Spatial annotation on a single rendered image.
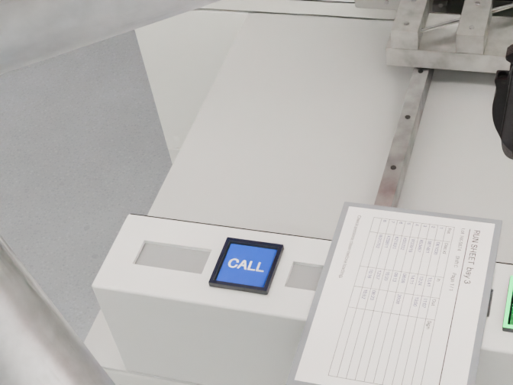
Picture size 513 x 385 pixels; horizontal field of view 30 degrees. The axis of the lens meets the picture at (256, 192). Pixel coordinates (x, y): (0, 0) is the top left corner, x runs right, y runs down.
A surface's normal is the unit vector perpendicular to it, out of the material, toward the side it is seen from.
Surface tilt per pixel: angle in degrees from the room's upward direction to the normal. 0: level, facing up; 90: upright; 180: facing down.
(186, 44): 90
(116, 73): 0
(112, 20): 115
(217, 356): 90
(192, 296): 0
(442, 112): 0
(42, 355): 62
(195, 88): 90
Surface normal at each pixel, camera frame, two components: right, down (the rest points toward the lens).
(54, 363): 0.69, -0.07
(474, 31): -0.14, -0.70
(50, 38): 0.23, 0.89
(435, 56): -0.29, 0.71
